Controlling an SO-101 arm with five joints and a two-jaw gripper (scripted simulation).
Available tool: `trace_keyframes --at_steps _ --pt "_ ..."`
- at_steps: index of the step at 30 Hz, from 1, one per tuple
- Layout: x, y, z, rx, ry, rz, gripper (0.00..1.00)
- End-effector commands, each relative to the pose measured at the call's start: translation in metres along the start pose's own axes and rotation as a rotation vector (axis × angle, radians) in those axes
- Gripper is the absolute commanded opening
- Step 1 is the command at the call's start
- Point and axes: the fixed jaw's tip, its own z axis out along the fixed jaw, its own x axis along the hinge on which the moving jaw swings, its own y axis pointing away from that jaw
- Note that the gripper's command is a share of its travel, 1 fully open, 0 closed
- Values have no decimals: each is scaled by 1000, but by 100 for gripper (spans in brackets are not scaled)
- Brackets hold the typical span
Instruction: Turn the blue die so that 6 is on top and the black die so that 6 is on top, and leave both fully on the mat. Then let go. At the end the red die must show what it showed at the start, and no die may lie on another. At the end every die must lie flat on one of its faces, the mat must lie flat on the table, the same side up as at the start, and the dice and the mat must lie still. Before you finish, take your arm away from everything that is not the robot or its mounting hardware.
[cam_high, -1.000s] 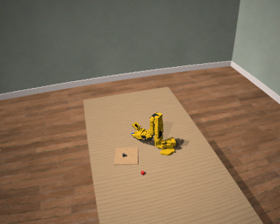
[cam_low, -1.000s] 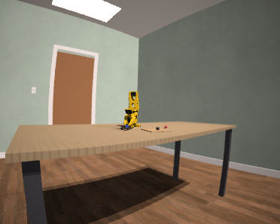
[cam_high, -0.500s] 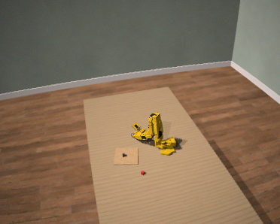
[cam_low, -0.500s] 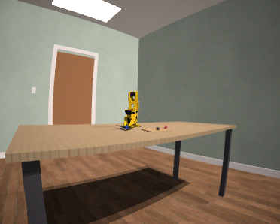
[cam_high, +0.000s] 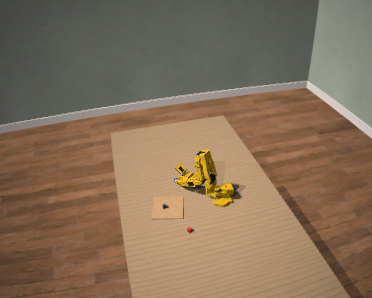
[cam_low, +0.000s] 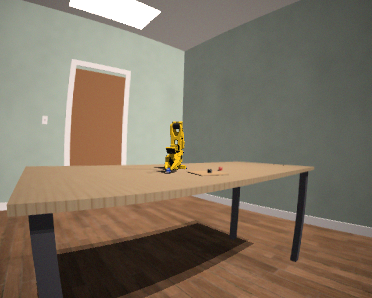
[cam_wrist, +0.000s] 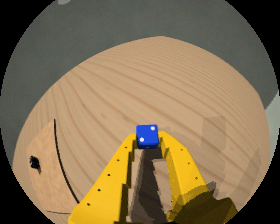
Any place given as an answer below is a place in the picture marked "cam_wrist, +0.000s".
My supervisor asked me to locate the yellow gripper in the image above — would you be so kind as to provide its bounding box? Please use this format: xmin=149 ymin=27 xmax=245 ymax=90
xmin=68 ymin=131 xmax=238 ymax=224

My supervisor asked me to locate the black die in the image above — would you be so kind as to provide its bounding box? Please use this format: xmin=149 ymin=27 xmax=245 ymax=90
xmin=29 ymin=155 xmax=40 ymax=169

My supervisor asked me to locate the blue die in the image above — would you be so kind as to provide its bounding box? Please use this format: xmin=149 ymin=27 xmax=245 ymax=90
xmin=136 ymin=124 xmax=159 ymax=150

